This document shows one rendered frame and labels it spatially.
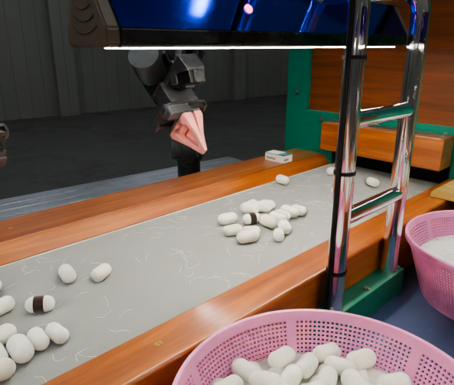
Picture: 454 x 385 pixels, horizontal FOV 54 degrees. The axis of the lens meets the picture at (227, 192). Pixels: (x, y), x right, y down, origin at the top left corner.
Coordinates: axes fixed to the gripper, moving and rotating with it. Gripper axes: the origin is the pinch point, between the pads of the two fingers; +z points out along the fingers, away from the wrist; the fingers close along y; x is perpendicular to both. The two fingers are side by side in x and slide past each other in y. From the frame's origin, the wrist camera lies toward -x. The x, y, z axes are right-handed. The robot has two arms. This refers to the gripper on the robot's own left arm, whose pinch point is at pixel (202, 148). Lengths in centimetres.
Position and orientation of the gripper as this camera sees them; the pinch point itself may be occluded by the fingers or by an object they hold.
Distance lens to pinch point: 85.1
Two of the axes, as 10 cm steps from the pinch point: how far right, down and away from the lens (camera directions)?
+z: 5.3, 7.9, -3.2
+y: 7.2, -2.2, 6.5
